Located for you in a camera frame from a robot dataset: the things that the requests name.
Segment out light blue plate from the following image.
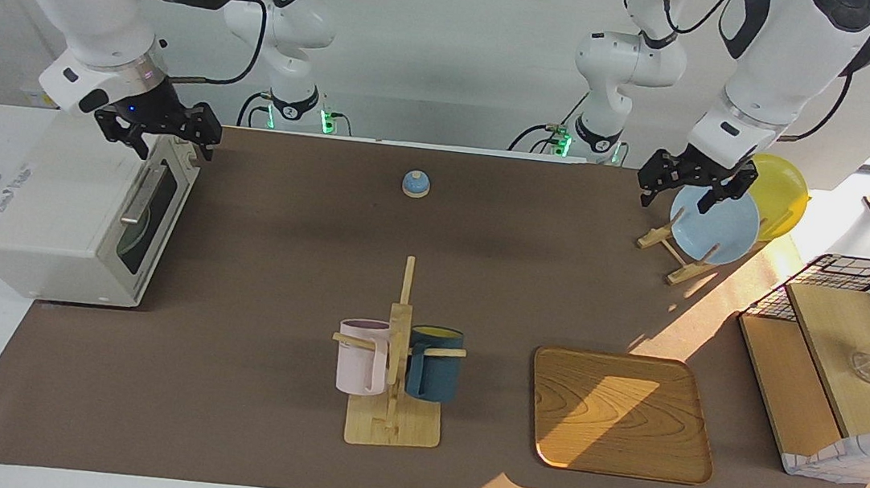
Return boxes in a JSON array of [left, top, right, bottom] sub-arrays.
[[665, 173, 765, 269]]

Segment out yellow plate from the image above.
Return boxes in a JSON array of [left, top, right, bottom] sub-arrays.
[[735, 152, 814, 247]]

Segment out wooden serving tray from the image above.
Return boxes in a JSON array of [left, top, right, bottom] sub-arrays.
[[523, 344, 724, 487]]

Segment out wooden plate rack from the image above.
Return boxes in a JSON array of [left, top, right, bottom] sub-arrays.
[[634, 203, 726, 290]]

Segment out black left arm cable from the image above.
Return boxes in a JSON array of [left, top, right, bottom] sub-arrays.
[[776, 63, 856, 150]]

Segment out wooden step shelf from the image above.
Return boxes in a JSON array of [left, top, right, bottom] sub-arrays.
[[727, 277, 870, 469]]

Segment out small clear glass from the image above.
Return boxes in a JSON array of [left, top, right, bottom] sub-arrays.
[[845, 348, 870, 385]]

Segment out black base cable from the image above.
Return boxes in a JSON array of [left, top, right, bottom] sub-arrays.
[[510, 84, 589, 160]]

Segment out black wire basket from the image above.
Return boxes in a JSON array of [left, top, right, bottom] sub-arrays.
[[723, 244, 870, 486]]

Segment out small blue bell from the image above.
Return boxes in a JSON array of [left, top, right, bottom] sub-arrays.
[[400, 169, 433, 199]]

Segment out pink mug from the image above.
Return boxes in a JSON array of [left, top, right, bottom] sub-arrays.
[[333, 317, 393, 399]]

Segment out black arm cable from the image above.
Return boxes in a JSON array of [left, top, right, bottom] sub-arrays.
[[776, 63, 856, 150], [168, 0, 270, 91]]

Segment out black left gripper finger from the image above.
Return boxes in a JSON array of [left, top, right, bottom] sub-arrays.
[[699, 161, 760, 219], [634, 149, 678, 211]]

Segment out brown table mat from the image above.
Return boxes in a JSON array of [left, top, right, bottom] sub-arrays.
[[0, 101, 870, 488]]

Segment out wooden mug tree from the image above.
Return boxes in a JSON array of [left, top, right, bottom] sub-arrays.
[[322, 249, 477, 456]]

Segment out white toaster oven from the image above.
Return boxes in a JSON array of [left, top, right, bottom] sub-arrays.
[[0, 101, 207, 317]]

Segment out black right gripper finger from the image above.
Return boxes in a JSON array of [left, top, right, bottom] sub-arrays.
[[177, 100, 226, 166], [90, 114, 154, 161]]

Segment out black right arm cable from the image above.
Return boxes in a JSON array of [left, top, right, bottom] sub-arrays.
[[168, 0, 270, 91]]

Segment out dark blue mug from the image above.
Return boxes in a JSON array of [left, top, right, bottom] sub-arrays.
[[403, 323, 466, 405]]

